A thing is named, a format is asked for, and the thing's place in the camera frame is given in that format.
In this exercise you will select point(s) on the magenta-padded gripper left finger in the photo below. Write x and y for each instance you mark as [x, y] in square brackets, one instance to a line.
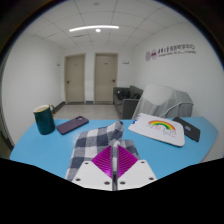
[91, 175]

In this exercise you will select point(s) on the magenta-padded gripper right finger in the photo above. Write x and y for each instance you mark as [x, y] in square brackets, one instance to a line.
[136, 175]

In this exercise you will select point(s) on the grey white checked towel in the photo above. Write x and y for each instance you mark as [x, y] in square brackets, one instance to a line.
[90, 140]

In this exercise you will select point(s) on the white rainbow-print mouse pad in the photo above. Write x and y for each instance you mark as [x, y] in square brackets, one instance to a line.
[156, 130]

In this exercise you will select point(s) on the purple-cased smartphone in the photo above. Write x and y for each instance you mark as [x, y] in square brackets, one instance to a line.
[71, 125]

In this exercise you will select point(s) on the grey sofa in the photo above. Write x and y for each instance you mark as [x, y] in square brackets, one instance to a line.
[126, 106]

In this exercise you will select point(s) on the black flat notebook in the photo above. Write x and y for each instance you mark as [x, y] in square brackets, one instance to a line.
[188, 129]

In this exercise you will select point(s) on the dark green mug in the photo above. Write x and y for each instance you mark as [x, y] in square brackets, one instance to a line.
[44, 121]

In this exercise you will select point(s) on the white cloth-covered furniture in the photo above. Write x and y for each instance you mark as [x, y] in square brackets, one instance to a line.
[160, 100]

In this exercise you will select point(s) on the black bag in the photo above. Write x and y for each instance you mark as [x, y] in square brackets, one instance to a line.
[125, 94]

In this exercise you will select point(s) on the beige door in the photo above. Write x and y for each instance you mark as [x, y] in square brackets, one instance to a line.
[75, 80]
[105, 78]

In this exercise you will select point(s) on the small round ceiling light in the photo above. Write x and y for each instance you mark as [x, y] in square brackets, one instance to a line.
[98, 30]

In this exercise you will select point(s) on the long ceiling light strip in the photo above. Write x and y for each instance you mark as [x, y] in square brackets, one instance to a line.
[93, 28]

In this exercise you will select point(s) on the wall lettering sign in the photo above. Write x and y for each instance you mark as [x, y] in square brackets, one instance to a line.
[170, 52]

